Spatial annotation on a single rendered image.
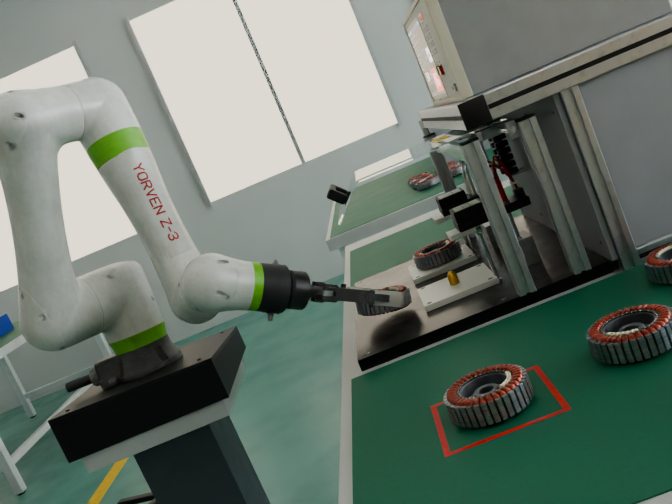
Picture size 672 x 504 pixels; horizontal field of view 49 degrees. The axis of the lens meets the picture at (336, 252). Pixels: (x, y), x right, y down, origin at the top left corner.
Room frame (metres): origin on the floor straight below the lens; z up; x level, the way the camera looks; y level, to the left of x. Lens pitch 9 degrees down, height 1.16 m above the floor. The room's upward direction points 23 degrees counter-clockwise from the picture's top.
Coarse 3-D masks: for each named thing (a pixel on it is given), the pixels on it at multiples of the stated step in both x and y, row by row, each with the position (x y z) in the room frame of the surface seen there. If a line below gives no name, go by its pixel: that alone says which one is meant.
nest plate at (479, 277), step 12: (480, 264) 1.49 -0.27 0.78; (468, 276) 1.44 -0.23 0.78; (480, 276) 1.40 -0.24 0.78; (492, 276) 1.37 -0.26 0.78; (420, 288) 1.50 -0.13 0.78; (432, 288) 1.46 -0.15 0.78; (444, 288) 1.43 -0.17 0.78; (456, 288) 1.39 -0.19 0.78; (468, 288) 1.36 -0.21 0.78; (480, 288) 1.35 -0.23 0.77; (432, 300) 1.38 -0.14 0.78; (444, 300) 1.36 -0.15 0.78
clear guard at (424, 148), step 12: (504, 120) 1.21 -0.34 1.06; (456, 132) 1.35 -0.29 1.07; (468, 132) 1.23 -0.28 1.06; (420, 144) 1.43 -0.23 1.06; (432, 144) 1.31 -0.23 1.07; (444, 144) 1.22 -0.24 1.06; (396, 156) 1.39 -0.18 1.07; (408, 156) 1.27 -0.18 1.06; (420, 156) 1.22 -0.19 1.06; (372, 168) 1.34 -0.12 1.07; (384, 168) 1.23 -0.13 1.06; (360, 180) 1.23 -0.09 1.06; (348, 192) 1.34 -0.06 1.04; (348, 204) 1.24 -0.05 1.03
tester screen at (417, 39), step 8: (416, 24) 1.53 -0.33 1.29; (416, 32) 1.57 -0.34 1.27; (416, 40) 1.62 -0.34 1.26; (424, 40) 1.50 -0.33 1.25; (416, 48) 1.67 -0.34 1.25; (424, 48) 1.55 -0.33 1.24; (416, 56) 1.73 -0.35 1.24; (424, 64) 1.64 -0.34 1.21; (432, 64) 1.52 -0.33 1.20; (424, 72) 1.70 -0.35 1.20; (432, 80) 1.61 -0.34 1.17; (432, 96) 1.72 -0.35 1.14
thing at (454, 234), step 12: (468, 204) 1.42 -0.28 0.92; (480, 204) 1.39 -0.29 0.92; (504, 204) 1.39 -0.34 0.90; (516, 204) 1.38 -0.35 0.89; (528, 204) 1.38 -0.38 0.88; (456, 216) 1.39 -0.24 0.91; (468, 216) 1.39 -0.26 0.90; (480, 216) 1.39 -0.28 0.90; (456, 228) 1.44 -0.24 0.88; (468, 228) 1.39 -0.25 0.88; (516, 228) 1.39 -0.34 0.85
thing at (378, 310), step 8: (384, 288) 1.49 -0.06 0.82; (392, 288) 1.46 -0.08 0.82; (400, 288) 1.43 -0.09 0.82; (408, 288) 1.43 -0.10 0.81; (408, 296) 1.41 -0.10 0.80; (360, 304) 1.41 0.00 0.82; (368, 304) 1.40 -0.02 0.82; (408, 304) 1.41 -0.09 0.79; (360, 312) 1.42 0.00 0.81; (368, 312) 1.40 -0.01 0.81; (376, 312) 1.39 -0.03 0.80; (384, 312) 1.39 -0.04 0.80
